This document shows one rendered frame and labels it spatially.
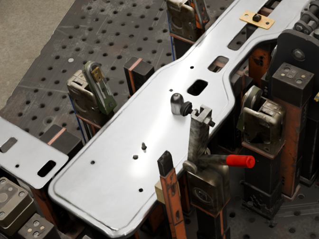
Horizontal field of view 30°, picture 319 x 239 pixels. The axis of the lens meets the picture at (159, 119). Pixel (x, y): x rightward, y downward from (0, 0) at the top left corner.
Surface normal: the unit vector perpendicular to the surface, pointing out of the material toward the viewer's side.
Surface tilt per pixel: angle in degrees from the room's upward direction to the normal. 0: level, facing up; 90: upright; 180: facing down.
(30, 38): 0
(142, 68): 0
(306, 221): 0
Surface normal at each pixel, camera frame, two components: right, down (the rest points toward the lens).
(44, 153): -0.11, -0.64
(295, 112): -0.59, 0.66
